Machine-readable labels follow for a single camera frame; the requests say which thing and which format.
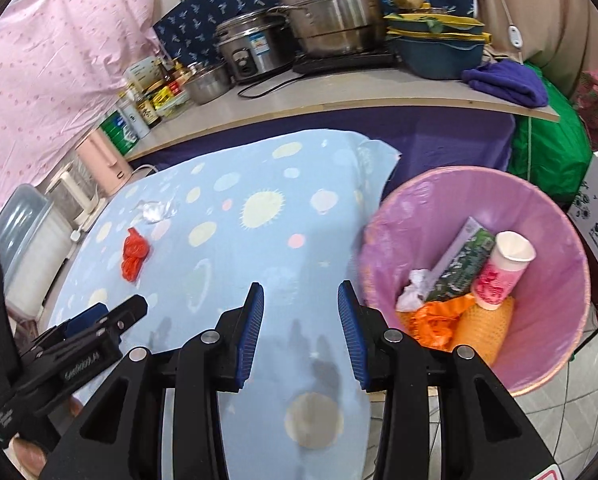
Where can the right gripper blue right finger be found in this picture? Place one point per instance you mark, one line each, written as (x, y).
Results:
(351, 318)

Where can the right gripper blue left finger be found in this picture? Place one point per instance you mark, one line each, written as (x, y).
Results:
(249, 324)

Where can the white foam net wrap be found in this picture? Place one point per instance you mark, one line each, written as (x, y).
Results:
(415, 292)

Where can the orange plastic bag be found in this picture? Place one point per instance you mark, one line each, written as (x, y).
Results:
(434, 324)

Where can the green white milk carton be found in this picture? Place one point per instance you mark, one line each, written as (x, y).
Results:
(461, 263)

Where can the large orange foam net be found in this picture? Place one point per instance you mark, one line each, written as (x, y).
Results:
(484, 330)

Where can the red plastic bag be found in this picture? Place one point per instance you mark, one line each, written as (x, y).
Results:
(136, 249)

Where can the pink white paper cup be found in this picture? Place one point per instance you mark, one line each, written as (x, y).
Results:
(511, 255)

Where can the pink lined trash bin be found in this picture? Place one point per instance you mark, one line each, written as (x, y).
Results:
(416, 223)

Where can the blue patterned tablecloth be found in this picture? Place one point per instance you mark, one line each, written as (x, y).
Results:
(288, 213)

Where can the clear crumpled plastic wrapper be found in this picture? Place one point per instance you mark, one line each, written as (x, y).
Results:
(154, 211)

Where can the white dish rack with lid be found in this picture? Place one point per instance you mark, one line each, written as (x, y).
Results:
(34, 243)

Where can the white power plug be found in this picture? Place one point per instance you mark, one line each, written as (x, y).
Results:
(75, 235)

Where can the white electric kettle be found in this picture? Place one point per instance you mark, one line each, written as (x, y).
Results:
(77, 196)

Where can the pink thermos jug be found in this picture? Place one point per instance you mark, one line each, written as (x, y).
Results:
(106, 164)

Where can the green can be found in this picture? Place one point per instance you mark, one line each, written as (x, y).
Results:
(119, 133)

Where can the wooden counter shelf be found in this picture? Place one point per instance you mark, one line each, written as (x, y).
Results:
(340, 91)

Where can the dark soy sauce bottle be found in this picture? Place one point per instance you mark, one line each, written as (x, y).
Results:
(147, 111)

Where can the small steel lidded pot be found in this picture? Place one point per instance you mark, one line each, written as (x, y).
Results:
(208, 82)

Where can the yellow food packet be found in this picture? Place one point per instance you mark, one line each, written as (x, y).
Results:
(160, 96)

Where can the white bottle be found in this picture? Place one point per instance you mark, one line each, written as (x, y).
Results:
(132, 115)

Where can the black induction cooker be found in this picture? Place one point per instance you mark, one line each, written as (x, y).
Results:
(311, 66)

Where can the green plastic bag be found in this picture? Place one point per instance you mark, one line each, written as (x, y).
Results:
(554, 156)

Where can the silver rice cooker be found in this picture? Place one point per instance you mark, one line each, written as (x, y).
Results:
(256, 45)

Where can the purple folded cloth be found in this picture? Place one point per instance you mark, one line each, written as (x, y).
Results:
(509, 81)

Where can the dark blue basin stack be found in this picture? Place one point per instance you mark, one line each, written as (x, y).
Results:
(436, 46)

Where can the large steel steamer pot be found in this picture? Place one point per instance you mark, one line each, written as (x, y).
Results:
(326, 28)

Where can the pink floral curtain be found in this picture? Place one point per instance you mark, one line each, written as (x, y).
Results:
(62, 65)

